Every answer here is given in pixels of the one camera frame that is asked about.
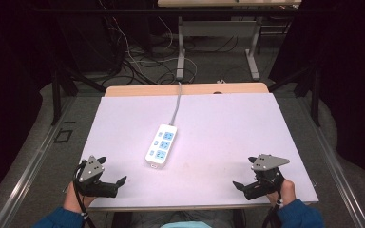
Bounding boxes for person's left hand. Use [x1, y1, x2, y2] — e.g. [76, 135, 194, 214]
[63, 181, 97, 214]

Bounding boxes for grey power strip cable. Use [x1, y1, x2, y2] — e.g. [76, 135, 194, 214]
[169, 82, 183, 126]

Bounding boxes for wooden table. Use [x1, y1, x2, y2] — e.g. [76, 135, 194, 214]
[104, 82, 270, 98]

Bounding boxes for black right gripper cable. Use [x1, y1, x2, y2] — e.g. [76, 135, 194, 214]
[260, 189, 283, 228]

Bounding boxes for white table board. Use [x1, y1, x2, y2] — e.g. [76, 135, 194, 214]
[79, 92, 319, 211]

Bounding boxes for person's right hand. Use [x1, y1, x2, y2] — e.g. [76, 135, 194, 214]
[265, 179, 297, 207]

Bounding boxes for dark curtain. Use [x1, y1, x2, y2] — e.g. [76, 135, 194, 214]
[267, 0, 365, 191]
[0, 0, 58, 212]

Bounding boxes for desk with grey metal legs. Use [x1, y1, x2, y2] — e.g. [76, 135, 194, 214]
[157, 0, 302, 82]

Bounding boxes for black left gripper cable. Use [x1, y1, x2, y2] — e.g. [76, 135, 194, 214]
[72, 160, 98, 228]

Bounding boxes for tangle of floor cables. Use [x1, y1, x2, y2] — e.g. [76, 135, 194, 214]
[98, 0, 240, 86]

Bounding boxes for white power strip blue sockets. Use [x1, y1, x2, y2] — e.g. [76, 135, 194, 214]
[144, 123, 179, 170]

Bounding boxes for aluminium floor rail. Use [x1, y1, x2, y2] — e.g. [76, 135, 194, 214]
[297, 97, 365, 228]
[0, 95, 77, 228]

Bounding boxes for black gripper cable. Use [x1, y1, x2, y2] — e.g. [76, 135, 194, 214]
[72, 160, 98, 228]
[260, 189, 283, 228]

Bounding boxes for black metal stand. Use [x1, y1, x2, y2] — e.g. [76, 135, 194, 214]
[50, 61, 106, 126]
[267, 61, 323, 128]

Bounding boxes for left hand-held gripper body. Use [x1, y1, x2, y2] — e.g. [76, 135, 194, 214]
[74, 155, 121, 199]

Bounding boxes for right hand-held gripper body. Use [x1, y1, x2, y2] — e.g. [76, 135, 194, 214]
[242, 153, 291, 201]

